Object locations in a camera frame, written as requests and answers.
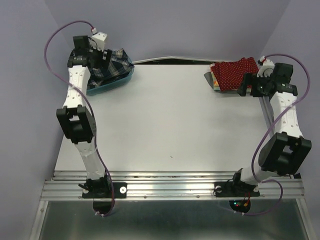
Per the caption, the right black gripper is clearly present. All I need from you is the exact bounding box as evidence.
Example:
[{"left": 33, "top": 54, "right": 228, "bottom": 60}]
[{"left": 235, "top": 72, "right": 274, "bottom": 97}]

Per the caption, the navy plaid skirt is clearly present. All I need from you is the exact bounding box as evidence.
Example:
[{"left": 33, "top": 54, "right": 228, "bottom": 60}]
[{"left": 71, "top": 47, "right": 135, "bottom": 90}]

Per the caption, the red polka dot skirt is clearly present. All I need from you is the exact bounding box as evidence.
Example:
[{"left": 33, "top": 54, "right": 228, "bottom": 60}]
[{"left": 210, "top": 57, "right": 259, "bottom": 92}]

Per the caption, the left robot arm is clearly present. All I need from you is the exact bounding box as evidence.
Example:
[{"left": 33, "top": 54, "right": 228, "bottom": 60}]
[{"left": 56, "top": 32, "right": 113, "bottom": 199}]

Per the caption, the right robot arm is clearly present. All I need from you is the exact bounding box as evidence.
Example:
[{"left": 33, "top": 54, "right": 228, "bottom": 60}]
[{"left": 230, "top": 59, "right": 312, "bottom": 195}]

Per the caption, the teal plastic basket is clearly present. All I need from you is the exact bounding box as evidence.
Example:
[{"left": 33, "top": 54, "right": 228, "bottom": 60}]
[{"left": 86, "top": 48, "right": 135, "bottom": 96}]

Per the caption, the orange floral folded skirt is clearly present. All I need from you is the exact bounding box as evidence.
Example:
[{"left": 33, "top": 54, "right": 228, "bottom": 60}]
[{"left": 211, "top": 72, "right": 220, "bottom": 91}]

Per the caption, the grey tray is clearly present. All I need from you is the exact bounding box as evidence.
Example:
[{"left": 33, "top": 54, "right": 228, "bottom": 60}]
[{"left": 204, "top": 71, "right": 214, "bottom": 89}]

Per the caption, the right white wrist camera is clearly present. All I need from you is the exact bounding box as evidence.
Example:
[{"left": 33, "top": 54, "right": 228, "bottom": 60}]
[{"left": 256, "top": 57, "right": 275, "bottom": 78}]

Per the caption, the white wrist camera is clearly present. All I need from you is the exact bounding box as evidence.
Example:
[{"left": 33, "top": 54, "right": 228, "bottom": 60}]
[
  {"left": 89, "top": 32, "right": 108, "bottom": 52},
  {"left": 256, "top": 57, "right": 275, "bottom": 78}
]

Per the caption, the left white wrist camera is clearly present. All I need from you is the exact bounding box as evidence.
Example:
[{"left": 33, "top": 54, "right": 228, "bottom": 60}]
[{"left": 89, "top": 32, "right": 108, "bottom": 52}]

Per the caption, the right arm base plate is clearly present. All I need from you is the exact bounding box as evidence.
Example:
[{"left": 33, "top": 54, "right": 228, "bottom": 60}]
[{"left": 213, "top": 181, "right": 260, "bottom": 198}]

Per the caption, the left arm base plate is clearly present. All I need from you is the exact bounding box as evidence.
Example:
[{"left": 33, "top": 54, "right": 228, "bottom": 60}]
[{"left": 81, "top": 182, "right": 128, "bottom": 199}]

